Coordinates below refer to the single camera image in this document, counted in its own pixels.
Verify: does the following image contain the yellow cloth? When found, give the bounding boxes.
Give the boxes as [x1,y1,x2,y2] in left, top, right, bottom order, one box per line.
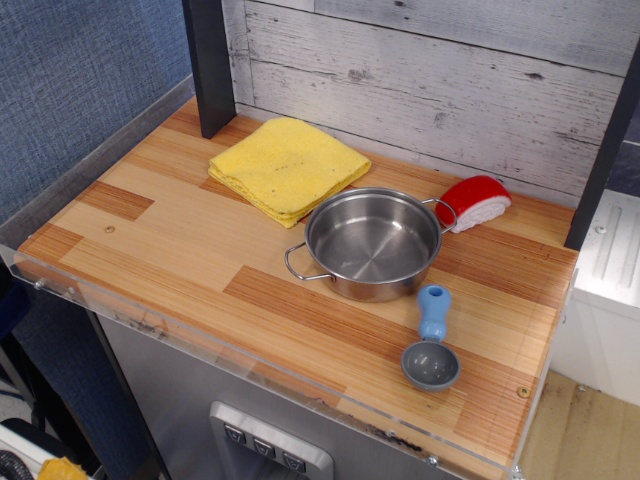
[208,118,371,228]

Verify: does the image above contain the stainless steel pot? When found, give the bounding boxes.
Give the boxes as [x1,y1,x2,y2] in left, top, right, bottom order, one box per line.
[284,187,458,303]

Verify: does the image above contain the red and white sushi toy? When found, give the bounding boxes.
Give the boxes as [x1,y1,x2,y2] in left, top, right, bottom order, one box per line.
[435,175,512,233]

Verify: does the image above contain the blue and grey scoop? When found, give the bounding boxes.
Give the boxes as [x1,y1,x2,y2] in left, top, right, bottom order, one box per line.
[401,284,461,392]

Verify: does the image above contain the stainless steel cabinet front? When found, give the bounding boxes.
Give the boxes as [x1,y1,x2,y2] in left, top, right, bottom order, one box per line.
[98,316,450,479]

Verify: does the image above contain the clear acrylic front guard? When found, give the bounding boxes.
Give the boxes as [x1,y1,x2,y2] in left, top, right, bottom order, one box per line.
[0,219,576,480]

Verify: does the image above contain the silver dispenser button panel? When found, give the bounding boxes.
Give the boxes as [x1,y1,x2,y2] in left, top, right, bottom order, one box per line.
[209,401,334,479]

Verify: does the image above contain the white appliance at right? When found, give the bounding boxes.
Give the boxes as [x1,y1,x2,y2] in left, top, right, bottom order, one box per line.
[551,190,639,405]

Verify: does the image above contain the yellow object bottom left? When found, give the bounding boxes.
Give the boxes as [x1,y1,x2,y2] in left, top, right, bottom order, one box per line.
[36,457,89,480]

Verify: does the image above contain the dark left vertical post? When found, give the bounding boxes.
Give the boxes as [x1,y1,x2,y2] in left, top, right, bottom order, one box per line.
[182,0,236,139]

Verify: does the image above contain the dark vertical post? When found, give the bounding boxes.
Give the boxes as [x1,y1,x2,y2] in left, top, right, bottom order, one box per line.
[564,45,639,251]
[182,0,236,139]

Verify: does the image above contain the dark right vertical post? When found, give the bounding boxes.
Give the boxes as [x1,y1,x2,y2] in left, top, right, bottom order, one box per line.
[564,45,639,251]

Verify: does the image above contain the grey left side rail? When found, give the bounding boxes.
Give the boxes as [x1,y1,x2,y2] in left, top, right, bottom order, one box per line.
[1,75,195,249]

